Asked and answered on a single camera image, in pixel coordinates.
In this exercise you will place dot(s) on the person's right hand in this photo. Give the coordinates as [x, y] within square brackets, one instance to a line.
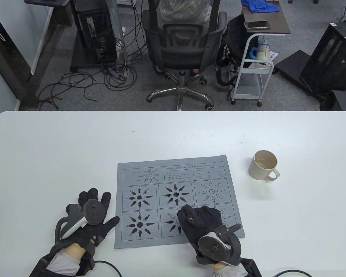
[204, 223]

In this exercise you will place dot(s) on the person's left hand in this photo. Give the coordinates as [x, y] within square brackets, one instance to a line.
[106, 228]

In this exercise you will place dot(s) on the grey water writing practice cloth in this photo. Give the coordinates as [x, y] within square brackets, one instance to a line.
[150, 173]

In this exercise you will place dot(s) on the person's left forearm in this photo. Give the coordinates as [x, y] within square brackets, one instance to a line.
[65, 261]

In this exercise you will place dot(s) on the blue cloth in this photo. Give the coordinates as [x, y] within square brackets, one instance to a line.
[259, 5]

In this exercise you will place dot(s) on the dark grey handheld controller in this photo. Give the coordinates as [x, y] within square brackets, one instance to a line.
[94, 213]
[213, 248]

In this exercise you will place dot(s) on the beige mug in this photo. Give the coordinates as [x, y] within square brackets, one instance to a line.
[258, 172]

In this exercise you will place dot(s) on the black mesh office chair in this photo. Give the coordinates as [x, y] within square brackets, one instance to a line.
[184, 46]

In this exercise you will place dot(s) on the white drinking bottle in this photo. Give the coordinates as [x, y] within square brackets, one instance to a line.
[262, 52]

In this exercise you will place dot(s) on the colourful paper card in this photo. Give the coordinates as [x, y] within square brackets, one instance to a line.
[273, 55]

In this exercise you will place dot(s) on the black flat base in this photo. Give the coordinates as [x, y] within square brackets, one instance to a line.
[291, 63]

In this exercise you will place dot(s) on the black backpack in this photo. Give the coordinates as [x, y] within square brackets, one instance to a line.
[233, 37]

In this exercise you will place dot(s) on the black computer tower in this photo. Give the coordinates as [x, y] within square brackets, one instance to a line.
[95, 34]

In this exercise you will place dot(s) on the dark desk with white panel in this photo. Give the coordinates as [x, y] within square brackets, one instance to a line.
[43, 34]

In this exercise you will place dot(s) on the dark smartphone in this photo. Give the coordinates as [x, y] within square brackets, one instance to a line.
[256, 25]

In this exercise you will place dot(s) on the black open computer case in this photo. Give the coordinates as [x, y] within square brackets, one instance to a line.
[328, 57]

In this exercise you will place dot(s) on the white cart brown top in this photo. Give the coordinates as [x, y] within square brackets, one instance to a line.
[276, 23]

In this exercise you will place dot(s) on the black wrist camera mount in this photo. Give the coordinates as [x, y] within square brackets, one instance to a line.
[252, 268]
[88, 264]

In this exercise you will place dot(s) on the dark vertical post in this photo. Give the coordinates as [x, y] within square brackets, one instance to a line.
[8, 57]

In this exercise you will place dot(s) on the aluminium frame post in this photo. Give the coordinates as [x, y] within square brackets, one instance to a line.
[116, 28]

